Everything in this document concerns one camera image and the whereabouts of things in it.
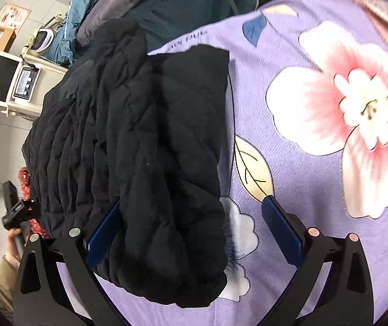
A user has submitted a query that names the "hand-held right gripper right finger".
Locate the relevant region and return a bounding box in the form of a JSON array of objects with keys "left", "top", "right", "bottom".
[{"left": 261, "top": 196, "right": 375, "bottom": 326}]

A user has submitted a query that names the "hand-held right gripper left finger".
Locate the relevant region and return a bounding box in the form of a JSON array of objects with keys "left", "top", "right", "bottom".
[{"left": 13, "top": 199, "right": 124, "bottom": 326}]

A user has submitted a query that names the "black quilted jacket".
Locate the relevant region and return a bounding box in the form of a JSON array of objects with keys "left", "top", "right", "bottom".
[{"left": 21, "top": 18, "right": 230, "bottom": 308}]

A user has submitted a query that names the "person's left forearm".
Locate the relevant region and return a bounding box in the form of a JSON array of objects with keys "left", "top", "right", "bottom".
[{"left": 0, "top": 254, "right": 22, "bottom": 325}]

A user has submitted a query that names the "blue and grey clothes pile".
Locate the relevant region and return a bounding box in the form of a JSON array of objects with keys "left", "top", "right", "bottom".
[{"left": 76, "top": 0, "right": 181, "bottom": 46}]

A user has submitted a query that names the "person's left hand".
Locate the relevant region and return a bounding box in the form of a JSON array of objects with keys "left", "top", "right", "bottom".
[{"left": 6, "top": 221, "right": 32, "bottom": 263}]

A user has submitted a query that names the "purple floral bedsheet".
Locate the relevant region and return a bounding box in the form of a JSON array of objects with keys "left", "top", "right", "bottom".
[{"left": 56, "top": 0, "right": 388, "bottom": 326}]

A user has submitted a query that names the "red patterned cloth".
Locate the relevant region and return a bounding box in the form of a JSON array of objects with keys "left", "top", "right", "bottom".
[{"left": 17, "top": 166, "right": 50, "bottom": 240}]

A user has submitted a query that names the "control box with knobs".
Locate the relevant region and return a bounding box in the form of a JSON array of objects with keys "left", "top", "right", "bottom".
[{"left": 12, "top": 65, "right": 41, "bottom": 101}]

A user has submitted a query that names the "white framed monitor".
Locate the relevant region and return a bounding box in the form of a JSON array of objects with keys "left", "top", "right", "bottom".
[{"left": 0, "top": 50, "right": 22, "bottom": 106}]

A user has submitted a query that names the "white rounded device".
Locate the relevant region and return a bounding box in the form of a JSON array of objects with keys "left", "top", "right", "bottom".
[{"left": 31, "top": 29, "right": 56, "bottom": 54}]

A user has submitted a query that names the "teal blue quilt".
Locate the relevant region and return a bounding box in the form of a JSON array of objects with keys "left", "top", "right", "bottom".
[{"left": 49, "top": 0, "right": 136, "bottom": 70}]

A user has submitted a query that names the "dark teal cloth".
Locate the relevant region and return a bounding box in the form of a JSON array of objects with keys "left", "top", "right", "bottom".
[{"left": 122, "top": 0, "right": 288, "bottom": 54}]

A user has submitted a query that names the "wall poster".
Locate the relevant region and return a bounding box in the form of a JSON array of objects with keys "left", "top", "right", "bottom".
[{"left": 0, "top": 3, "right": 31, "bottom": 35}]

